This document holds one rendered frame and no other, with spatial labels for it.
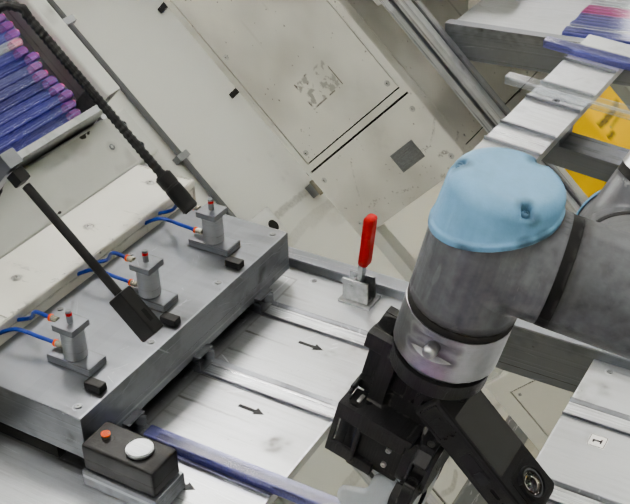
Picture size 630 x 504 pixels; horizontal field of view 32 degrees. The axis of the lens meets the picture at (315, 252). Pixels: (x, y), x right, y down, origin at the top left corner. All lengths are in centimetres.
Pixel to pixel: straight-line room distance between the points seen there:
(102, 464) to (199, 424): 12
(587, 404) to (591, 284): 39
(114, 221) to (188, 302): 15
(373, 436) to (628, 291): 23
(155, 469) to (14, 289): 27
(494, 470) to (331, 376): 33
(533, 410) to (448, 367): 152
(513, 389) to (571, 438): 121
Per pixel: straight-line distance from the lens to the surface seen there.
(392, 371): 78
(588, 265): 68
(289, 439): 101
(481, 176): 67
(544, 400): 222
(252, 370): 109
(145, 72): 354
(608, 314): 69
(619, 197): 81
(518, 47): 188
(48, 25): 132
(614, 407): 107
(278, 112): 216
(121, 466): 95
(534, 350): 114
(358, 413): 80
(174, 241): 118
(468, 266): 68
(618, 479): 100
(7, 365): 104
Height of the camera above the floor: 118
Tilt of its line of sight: 4 degrees down
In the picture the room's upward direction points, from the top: 40 degrees counter-clockwise
